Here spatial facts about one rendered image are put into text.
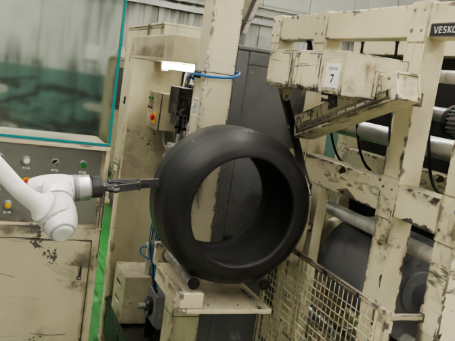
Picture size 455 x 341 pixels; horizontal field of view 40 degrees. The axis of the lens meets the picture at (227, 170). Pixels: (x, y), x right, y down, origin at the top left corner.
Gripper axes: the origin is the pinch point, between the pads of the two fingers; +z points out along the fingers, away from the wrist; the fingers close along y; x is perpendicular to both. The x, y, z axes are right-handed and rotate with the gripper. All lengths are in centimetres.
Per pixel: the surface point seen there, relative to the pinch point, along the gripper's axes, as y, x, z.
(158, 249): 25.1, 33.6, 9.4
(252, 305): -6, 49, 39
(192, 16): 919, -101, 302
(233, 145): -11.6, -14.1, 27.3
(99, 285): 233, 128, 16
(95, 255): 61, 45, -11
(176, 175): -8.3, -4.0, 7.7
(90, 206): 65, 24, -12
